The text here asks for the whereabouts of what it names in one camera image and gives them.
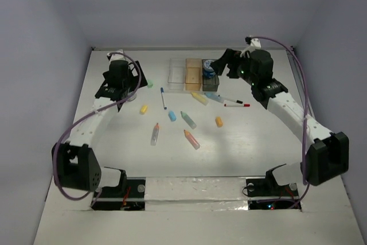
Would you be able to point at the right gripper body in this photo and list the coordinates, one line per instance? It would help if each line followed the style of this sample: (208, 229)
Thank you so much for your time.
(245, 72)

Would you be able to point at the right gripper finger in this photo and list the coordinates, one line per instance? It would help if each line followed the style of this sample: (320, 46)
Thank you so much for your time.
(233, 69)
(219, 65)

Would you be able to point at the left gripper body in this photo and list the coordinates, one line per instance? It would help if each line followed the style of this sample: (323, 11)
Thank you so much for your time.
(133, 82)

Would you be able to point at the green highlighter cap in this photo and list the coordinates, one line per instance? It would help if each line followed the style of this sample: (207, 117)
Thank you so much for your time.
(149, 84)

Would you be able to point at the black capped white pen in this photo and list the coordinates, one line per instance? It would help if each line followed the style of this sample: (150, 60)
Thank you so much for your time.
(231, 100)

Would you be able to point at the blue highlighter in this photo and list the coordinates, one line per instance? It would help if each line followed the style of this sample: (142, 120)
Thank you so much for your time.
(214, 97)

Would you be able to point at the red capped white pen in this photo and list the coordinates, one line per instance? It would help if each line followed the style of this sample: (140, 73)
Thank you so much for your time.
(237, 105)

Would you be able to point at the blue capped white pen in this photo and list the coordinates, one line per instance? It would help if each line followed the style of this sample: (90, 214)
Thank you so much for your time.
(163, 99)

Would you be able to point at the blue highlighter cap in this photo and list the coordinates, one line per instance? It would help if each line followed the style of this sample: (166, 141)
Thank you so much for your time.
(172, 116)

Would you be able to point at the green highlighter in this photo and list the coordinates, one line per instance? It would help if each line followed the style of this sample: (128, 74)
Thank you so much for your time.
(188, 120)

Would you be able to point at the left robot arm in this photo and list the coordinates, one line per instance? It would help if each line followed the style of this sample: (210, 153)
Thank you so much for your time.
(75, 164)

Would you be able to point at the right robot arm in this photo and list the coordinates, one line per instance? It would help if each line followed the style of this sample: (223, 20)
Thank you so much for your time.
(326, 154)

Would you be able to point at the blue tape roll front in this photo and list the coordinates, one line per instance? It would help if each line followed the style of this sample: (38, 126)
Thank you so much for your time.
(207, 69)

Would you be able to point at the dark grey plastic container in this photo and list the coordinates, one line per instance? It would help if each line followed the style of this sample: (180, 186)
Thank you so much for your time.
(210, 85)

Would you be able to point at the yellow highlighter cap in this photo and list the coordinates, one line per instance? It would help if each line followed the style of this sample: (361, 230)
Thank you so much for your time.
(143, 109)

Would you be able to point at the yellow highlighter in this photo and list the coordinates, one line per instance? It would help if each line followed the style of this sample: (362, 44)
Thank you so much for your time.
(199, 98)

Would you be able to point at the clear plastic container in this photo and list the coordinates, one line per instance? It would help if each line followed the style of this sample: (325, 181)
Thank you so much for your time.
(177, 74)

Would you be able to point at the orange highlighter cap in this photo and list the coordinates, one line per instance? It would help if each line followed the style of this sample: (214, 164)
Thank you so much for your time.
(218, 121)

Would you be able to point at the orange tip clear highlighter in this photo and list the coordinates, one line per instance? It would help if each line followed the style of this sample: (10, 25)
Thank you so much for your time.
(155, 134)

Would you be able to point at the orange pink highlighter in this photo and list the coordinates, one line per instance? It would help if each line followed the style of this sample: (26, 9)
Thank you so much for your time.
(191, 139)

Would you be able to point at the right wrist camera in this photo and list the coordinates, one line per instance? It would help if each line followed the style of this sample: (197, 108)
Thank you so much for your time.
(252, 45)

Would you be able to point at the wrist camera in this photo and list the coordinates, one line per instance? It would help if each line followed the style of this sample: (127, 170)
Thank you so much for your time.
(252, 45)
(115, 55)

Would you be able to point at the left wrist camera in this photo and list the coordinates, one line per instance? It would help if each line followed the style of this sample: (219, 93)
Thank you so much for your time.
(115, 55)

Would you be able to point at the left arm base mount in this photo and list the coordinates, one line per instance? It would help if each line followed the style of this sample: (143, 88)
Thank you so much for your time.
(127, 195)

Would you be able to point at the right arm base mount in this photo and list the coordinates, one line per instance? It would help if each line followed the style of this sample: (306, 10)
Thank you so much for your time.
(266, 194)

